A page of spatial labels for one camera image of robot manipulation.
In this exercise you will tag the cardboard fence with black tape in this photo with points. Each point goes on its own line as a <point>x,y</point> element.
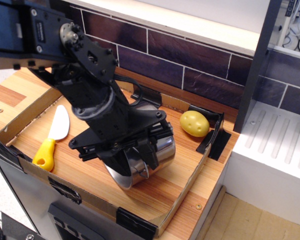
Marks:
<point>176,198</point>

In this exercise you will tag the stainless steel metal pot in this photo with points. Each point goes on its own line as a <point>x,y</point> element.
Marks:
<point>165,152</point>

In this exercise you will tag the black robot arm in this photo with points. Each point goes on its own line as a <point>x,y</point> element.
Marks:
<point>56,50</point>

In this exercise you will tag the yellow handled white toy knife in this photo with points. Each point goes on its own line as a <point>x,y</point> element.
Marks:
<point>59,129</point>

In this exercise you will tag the yellow plastic toy potato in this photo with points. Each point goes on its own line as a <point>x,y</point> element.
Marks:
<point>194,123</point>

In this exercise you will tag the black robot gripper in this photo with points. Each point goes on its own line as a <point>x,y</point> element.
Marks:
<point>106,111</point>

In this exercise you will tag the dark grey vertical post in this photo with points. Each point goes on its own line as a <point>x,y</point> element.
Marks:
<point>248,97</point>

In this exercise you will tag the white ribbed drainboard sink unit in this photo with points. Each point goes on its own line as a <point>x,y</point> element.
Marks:
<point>264,166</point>

